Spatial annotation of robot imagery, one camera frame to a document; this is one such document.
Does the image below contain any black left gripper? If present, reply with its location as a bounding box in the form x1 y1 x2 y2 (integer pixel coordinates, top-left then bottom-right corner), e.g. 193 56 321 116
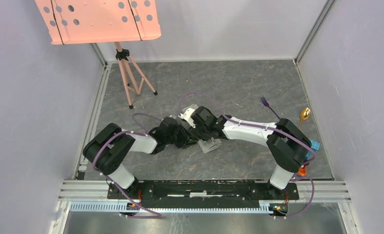
165 123 198 149

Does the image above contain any grey cloth napkin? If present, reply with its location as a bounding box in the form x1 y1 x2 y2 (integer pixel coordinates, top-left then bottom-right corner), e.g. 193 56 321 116
181 104 222 154

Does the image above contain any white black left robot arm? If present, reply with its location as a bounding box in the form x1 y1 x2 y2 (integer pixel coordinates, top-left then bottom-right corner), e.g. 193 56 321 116
82 117 199 199

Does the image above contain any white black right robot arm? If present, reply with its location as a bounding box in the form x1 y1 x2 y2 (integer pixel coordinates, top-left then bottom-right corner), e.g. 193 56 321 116
179 106 311 199

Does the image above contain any purple metal fork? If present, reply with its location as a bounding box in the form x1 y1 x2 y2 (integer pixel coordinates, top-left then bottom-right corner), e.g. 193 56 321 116
260 96 281 119

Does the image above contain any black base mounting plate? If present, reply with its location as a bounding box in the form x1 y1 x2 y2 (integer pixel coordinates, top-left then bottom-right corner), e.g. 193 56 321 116
125 179 300 209

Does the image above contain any gold spoon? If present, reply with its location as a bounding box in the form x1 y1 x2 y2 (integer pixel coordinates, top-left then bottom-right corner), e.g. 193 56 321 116
298 107 311 129

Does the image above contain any orange red toy piece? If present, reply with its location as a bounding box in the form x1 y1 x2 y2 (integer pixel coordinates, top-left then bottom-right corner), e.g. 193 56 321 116
297 165 307 176

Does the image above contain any blue toy brick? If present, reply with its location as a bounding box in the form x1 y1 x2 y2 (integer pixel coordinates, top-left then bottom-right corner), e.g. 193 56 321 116
305 140 320 160

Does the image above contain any pink music stand tripod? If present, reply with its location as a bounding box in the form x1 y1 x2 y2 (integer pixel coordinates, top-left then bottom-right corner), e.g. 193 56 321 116
35 0 161 108

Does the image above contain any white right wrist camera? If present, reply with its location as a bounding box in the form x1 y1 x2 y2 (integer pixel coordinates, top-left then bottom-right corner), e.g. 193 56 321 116
179 108 196 128

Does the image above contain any aluminium frame rail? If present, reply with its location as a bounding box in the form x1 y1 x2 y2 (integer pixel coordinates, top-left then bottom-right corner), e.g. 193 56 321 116
58 180 351 214

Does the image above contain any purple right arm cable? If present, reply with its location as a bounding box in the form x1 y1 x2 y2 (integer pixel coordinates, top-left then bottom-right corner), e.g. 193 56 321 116
179 92 317 220

